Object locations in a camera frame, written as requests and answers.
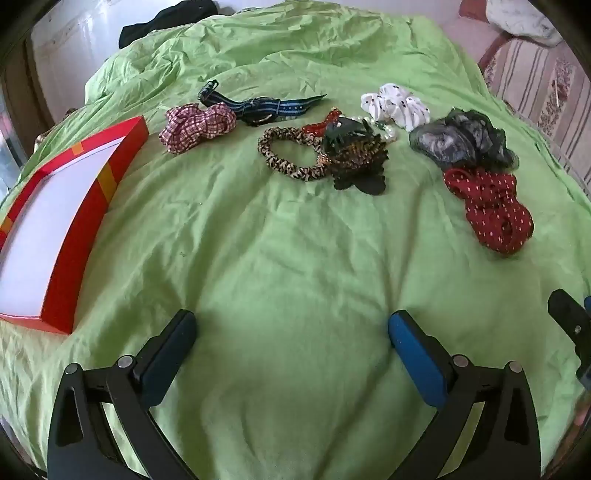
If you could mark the red dotted scrunchie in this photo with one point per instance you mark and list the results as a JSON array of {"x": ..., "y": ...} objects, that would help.
[{"x": 489, "y": 203}]

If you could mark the red plaid scrunchie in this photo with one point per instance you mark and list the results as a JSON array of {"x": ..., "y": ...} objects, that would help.
[{"x": 198, "y": 127}]

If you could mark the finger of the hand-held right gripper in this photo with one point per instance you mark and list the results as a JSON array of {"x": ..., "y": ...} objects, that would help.
[{"x": 569, "y": 314}]

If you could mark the brown leopard hair bow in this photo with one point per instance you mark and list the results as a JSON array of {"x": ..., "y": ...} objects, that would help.
[{"x": 358, "y": 159}]

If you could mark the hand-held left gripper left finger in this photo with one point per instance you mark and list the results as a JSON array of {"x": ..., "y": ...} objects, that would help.
[{"x": 170, "y": 350}]

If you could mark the black hair claw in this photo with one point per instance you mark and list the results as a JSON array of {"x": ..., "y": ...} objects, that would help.
[{"x": 344, "y": 131}]

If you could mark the striped sofa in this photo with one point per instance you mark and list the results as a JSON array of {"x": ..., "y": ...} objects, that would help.
[{"x": 535, "y": 78}]

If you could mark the red cardboard box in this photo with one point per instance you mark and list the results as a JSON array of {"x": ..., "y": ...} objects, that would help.
[{"x": 119, "y": 157}]

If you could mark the white cloth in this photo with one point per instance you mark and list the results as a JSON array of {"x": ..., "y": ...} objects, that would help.
[{"x": 521, "y": 18}]

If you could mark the blue striped headband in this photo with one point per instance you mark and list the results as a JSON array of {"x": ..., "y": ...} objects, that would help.
[{"x": 281, "y": 108}]

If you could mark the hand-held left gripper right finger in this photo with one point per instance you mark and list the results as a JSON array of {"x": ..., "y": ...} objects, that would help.
[{"x": 413, "y": 353}]

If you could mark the leopard print scrunchie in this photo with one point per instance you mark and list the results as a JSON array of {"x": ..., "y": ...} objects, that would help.
[{"x": 272, "y": 157}]

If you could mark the black cloth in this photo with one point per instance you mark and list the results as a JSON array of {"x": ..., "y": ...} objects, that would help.
[{"x": 161, "y": 21}]

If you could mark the green bed sheet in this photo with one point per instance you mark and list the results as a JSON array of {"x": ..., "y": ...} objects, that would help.
[{"x": 286, "y": 277}]

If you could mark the black lace scrunchie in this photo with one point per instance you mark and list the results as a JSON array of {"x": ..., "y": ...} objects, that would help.
[{"x": 455, "y": 138}]

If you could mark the white cherry print scrunchie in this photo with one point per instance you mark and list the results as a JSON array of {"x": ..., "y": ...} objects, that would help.
[{"x": 399, "y": 108}]

